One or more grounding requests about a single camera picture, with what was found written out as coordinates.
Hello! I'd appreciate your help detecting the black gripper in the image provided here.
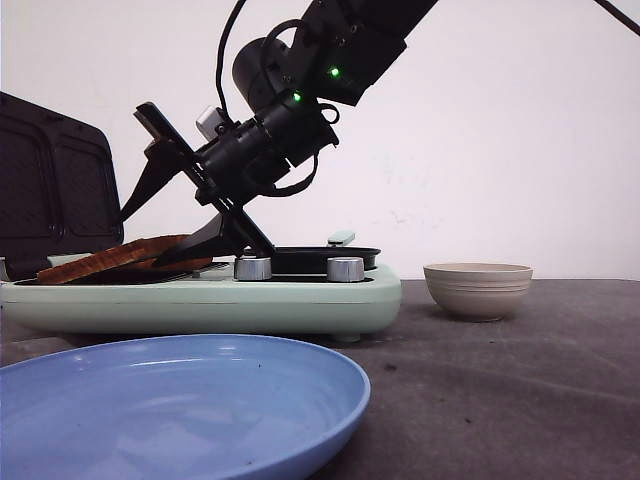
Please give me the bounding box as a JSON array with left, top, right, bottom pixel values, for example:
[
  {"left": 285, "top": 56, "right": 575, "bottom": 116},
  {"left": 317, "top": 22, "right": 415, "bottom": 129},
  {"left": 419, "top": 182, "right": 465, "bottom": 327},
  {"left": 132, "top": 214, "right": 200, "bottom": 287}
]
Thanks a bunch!
[{"left": 120, "top": 97, "right": 339, "bottom": 268}]

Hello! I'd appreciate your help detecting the bread slice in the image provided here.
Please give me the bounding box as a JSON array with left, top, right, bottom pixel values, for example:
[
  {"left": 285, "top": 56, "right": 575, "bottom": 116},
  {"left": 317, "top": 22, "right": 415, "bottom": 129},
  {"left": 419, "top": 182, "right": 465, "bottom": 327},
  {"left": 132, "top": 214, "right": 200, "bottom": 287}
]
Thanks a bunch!
[
  {"left": 124, "top": 257, "right": 213, "bottom": 271},
  {"left": 36, "top": 234, "right": 187, "bottom": 285}
]

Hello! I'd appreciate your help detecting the breakfast maker hinged lid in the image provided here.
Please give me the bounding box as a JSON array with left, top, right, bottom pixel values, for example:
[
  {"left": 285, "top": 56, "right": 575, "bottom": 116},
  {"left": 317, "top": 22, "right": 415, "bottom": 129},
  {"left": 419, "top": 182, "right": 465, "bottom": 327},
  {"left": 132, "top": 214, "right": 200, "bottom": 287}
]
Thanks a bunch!
[{"left": 1, "top": 93, "right": 124, "bottom": 281}]

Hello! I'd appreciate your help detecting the beige ceramic bowl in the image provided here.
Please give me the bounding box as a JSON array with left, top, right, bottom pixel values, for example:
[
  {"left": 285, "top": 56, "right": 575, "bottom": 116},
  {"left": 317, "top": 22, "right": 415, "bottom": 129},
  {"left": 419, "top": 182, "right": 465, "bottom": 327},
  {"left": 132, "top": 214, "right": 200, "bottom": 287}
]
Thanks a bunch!
[{"left": 423, "top": 262, "right": 533, "bottom": 321}]

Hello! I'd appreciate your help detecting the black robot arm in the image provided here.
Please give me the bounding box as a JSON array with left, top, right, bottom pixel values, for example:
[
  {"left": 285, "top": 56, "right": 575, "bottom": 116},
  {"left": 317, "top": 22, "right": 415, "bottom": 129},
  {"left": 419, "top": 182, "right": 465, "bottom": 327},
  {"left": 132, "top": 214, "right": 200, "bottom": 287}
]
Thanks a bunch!
[{"left": 121, "top": 1, "right": 431, "bottom": 273}]

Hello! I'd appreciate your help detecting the mint green breakfast maker base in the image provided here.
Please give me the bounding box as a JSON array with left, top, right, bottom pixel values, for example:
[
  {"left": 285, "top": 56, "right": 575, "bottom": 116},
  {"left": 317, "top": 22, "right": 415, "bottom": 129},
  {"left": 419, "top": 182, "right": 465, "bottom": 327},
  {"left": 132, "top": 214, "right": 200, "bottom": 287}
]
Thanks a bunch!
[{"left": 1, "top": 264, "right": 402, "bottom": 337}]

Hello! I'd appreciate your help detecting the left silver control knob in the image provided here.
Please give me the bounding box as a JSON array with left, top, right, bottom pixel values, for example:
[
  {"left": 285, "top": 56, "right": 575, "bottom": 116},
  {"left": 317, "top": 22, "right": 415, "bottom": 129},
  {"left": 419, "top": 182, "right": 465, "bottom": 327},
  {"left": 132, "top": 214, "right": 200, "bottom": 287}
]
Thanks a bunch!
[{"left": 234, "top": 256, "right": 272, "bottom": 282}]

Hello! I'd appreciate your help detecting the silver control knob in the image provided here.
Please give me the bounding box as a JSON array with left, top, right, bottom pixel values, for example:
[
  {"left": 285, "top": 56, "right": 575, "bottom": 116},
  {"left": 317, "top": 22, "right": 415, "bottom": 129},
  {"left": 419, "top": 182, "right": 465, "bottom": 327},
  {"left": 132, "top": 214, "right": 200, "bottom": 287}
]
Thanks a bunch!
[
  {"left": 234, "top": 256, "right": 272, "bottom": 282},
  {"left": 327, "top": 257, "right": 365, "bottom": 283}
]

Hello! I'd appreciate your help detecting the black frying pan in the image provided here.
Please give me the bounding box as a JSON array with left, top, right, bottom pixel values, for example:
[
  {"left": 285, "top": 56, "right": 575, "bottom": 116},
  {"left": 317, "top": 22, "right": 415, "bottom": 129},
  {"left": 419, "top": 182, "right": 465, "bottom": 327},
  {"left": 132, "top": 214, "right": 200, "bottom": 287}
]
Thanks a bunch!
[{"left": 271, "top": 229, "right": 381, "bottom": 275}]

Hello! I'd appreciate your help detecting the right silver control knob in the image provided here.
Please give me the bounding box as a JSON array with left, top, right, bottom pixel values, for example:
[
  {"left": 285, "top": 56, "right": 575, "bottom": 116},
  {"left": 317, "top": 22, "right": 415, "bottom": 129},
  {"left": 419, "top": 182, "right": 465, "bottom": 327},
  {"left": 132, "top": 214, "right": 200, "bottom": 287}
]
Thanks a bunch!
[{"left": 327, "top": 257, "right": 365, "bottom": 283}]

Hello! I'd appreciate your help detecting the blue plate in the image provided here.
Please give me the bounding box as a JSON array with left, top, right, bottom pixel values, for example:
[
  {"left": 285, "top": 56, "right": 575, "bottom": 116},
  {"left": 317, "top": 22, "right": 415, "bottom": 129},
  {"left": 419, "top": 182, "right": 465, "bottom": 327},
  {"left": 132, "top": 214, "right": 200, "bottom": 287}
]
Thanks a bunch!
[{"left": 1, "top": 334, "right": 371, "bottom": 479}]

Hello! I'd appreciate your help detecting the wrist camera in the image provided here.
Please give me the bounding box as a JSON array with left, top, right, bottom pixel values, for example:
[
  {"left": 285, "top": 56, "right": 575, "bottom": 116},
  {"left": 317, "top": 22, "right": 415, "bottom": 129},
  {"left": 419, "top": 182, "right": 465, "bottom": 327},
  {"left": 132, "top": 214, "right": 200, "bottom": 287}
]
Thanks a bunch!
[{"left": 195, "top": 105, "right": 226, "bottom": 141}]

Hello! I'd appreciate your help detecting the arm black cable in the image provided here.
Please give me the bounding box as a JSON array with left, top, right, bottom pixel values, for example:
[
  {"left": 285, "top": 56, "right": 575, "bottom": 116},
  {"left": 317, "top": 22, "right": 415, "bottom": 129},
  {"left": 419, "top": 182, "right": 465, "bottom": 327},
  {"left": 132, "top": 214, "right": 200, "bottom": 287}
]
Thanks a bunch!
[{"left": 215, "top": 0, "right": 249, "bottom": 119}]

